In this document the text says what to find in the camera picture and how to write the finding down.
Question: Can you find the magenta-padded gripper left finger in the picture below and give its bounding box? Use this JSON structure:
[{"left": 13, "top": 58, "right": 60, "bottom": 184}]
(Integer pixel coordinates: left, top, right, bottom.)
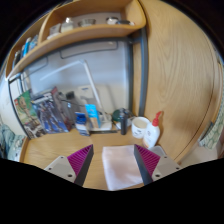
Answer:
[{"left": 43, "top": 143, "right": 95, "bottom": 187}]

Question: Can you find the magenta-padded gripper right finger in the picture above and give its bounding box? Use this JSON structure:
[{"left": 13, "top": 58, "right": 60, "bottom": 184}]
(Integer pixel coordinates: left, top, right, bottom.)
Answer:
[{"left": 133, "top": 143, "right": 183, "bottom": 186}]

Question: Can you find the pink towel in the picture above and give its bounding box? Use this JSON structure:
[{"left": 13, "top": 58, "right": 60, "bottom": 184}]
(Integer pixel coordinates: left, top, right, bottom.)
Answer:
[{"left": 101, "top": 144, "right": 145, "bottom": 192}]

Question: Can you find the small clear plastic container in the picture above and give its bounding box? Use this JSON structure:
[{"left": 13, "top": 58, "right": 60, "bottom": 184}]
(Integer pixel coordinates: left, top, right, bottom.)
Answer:
[{"left": 151, "top": 145, "right": 168, "bottom": 158}]

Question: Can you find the white pump bottle red nozzle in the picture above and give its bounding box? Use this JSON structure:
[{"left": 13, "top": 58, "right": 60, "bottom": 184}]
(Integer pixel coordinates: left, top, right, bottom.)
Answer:
[{"left": 142, "top": 110, "right": 164, "bottom": 149}]

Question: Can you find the white mug with face print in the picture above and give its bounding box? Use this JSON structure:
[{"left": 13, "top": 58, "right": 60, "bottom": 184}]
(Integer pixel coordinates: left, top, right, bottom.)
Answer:
[{"left": 131, "top": 116, "right": 152, "bottom": 140}]

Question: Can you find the small dark blue box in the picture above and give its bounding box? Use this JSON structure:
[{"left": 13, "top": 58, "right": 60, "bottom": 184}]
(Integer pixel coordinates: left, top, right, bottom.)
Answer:
[{"left": 74, "top": 111, "right": 91, "bottom": 137}]

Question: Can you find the blue robot model kit box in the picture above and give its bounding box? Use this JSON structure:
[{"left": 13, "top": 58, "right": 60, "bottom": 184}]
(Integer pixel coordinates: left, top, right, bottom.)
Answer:
[{"left": 31, "top": 87, "right": 73, "bottom": 134}]

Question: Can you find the clear bottle with black cap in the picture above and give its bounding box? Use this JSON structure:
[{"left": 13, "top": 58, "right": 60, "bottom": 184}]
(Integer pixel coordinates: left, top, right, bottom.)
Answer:
[{"left": 58, "top": 91, "right": 78, "bottom": 129}]

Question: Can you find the bed with teal bedding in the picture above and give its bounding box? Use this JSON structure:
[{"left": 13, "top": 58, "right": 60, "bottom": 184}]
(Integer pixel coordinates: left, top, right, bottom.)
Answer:
[{"left": 0, "top": 123, "right": 26, "bottom": 163}]

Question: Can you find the light blue tall package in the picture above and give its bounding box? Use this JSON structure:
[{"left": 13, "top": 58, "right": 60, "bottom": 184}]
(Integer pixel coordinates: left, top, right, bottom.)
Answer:
[{"left": 84, "top": 103, "right": 102, "bottom": 130}]

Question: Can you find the black cylindrical shaver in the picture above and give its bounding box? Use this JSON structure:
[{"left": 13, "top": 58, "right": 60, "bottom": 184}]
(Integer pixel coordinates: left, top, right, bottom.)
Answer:
[{"left": 118, "top": 108, "right": 130, "bottom": 136}]

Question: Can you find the green patterned cloth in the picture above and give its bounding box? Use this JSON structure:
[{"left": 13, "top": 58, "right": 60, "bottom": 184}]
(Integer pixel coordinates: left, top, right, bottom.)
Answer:
[{"left": 199, "top": 99, "right": 224, "bottom": 151}]

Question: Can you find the green toy box tree figure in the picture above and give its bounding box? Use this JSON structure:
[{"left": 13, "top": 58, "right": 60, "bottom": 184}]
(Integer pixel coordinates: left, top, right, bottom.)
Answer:
[{"left": 13, "top": 90, "right": 46, "bottom": 139}]

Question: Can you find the dark green round tin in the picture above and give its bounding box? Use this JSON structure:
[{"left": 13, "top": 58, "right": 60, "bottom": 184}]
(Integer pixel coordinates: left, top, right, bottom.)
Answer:
[{"left": 111, "top": 109, "right": 123, "bottom": 123}]

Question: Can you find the white box with blue label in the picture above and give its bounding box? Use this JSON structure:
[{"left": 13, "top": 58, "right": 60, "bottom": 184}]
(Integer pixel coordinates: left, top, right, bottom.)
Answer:
[{"left": 77, "top": 85, "right": 96, "bottom": 108}]

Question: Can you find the white desk lamp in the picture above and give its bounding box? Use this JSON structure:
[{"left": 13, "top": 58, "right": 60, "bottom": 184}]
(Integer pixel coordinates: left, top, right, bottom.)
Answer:
[{"left": 39, "top": 59, "right": 114, "bottom": 132}]

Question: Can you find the wooden shelf unit with items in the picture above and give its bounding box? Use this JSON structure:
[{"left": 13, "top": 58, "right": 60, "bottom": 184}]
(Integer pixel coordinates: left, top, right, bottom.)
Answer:
[{"left": 4, "top": 0, "right": 148, "bottom": 79}]

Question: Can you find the grey metal desk frame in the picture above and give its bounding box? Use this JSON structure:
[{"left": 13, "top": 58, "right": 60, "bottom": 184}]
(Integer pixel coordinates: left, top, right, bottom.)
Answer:
[{"left": 7, "top": 28, "right": 149, "bottom": 139}]

